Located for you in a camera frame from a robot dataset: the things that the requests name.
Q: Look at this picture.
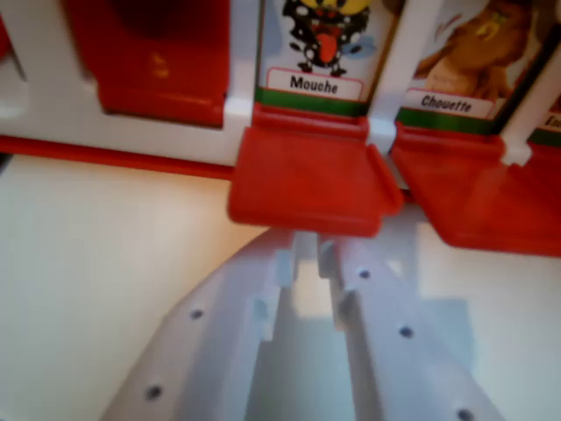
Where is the Chouette picture card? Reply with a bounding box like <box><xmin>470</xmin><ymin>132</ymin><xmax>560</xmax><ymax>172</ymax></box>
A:
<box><xmin>396</xmin><ymin>0</ymin><xmax>550</xmax><ymax>136</ymax></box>

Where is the upright red flap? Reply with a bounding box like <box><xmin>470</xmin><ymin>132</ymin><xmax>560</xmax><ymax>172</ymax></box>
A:
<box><xmin>60</xmin><ymin>0</ymin><xmax>232</xmax><ymax>129</ymax></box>

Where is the red flap below Chouette card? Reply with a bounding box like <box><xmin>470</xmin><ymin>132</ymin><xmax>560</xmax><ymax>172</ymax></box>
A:
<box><xmin>387</xmin><ymin>121</ymin><xmax>561</xmax><ymax>259</ymax></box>

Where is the Mouche picture card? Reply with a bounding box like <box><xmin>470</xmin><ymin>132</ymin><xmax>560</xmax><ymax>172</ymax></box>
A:
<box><xmin>252</xmin><ymin>0</ymin><xmax>387</xmax><ymax>118</ymax></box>

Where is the red and white game board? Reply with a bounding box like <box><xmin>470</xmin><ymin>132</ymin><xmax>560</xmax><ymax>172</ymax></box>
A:
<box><xmin>0</xmin><ymin>0</ymin><xmax>561</xmax><ymax>260</ymax></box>

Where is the red flap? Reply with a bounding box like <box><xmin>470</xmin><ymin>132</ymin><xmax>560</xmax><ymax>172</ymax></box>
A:
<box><xmin>226</xmin><ymin>103</ymin><xmax>405</xmax><ymax>239</ymax></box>
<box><xmin>60</xmin><ymin>0</ymin><xmax>232</xmax><ymax>129</ymax></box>
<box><xmin>387</xmin><ymin>121</ymin><xmax>561</xmax><ymax>259</ymax></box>

